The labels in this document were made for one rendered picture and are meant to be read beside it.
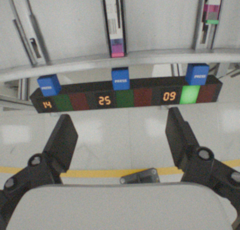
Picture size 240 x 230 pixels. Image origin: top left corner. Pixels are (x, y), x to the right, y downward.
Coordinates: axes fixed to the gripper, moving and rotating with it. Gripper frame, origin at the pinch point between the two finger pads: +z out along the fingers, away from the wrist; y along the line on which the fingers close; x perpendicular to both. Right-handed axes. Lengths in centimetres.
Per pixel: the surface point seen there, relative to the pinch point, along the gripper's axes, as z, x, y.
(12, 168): 34, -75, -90
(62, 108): 11.1, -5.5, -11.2
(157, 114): 59, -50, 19
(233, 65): 16.5, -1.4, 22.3
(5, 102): 32, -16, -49
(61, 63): 8.3, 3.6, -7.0
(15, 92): 71, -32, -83
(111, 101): 11.1, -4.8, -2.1
